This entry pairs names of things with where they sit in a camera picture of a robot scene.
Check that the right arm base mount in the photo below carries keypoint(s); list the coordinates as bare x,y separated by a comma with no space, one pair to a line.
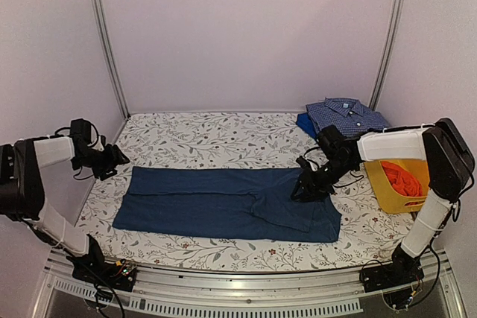
403,276

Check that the right aluminium frame post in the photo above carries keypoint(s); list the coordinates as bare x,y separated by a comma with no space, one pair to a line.
391,35

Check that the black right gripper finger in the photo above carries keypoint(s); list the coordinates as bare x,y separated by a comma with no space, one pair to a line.
300,191
307,197

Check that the orange garment in basket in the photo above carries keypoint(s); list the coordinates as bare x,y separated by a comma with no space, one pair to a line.
402,181

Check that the aluminium front rail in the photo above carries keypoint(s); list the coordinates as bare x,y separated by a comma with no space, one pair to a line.
163,292

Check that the aluminium frame post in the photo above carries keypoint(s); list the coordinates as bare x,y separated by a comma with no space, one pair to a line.
391,35
110,61

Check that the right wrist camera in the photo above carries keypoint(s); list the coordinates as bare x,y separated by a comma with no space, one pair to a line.
305,164

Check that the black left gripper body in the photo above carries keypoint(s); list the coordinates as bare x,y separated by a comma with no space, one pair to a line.
100,162

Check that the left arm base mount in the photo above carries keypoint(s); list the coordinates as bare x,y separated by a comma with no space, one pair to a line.
94,269

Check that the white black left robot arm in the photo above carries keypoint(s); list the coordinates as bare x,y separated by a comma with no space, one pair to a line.
23,196

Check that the grey blue garment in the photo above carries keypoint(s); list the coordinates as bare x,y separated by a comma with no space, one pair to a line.
245,204

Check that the folded royal blue garment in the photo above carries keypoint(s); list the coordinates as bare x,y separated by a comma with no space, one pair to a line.
307,125

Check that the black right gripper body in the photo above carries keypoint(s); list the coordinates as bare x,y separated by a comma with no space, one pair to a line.
327,177

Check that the left aluminium frame post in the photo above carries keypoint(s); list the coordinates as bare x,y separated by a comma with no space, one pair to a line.
110,61

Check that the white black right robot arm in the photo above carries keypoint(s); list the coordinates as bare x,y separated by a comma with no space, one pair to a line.
450,165

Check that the floral patterned table cloth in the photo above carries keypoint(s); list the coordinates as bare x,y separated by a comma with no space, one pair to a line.
235,140

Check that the yellow plastic laundry basket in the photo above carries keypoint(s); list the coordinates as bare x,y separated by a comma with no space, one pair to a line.
390,201

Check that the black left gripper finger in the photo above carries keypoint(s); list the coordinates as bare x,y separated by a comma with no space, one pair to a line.
107,174
117,156

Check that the blue checkered button shirt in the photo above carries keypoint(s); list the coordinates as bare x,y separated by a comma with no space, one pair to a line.
348,115

